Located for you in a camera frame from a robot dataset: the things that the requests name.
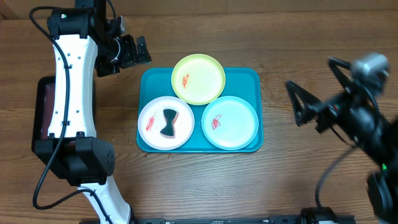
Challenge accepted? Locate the white plate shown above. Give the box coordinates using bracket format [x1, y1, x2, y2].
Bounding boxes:
[137, 96, 195, 151]

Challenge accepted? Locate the black water tray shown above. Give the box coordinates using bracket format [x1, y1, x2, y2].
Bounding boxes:
[31, 75, 96, 153]

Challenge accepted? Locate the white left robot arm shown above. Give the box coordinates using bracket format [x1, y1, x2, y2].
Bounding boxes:
[32, 0, 151, 223]

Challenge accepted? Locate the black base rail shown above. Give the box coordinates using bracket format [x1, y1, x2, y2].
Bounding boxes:
[79, 207, 357, 224]

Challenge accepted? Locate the yellow-green plate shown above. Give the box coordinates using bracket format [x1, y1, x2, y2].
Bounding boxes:
[171, 54, 226, 105]

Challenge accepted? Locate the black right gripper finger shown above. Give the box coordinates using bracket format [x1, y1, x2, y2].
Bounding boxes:
[285, 80, 321, 126]
[328, 57, 352, 93]

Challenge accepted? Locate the teal plastic tray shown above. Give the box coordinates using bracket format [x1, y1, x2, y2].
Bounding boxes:
[138, 67, 264, 153]

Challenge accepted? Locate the light blue plate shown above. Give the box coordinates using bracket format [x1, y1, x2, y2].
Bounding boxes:
[201, 96, 259, 151]

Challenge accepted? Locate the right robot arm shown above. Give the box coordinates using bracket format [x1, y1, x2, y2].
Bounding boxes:
[285, 53, 397, 223]

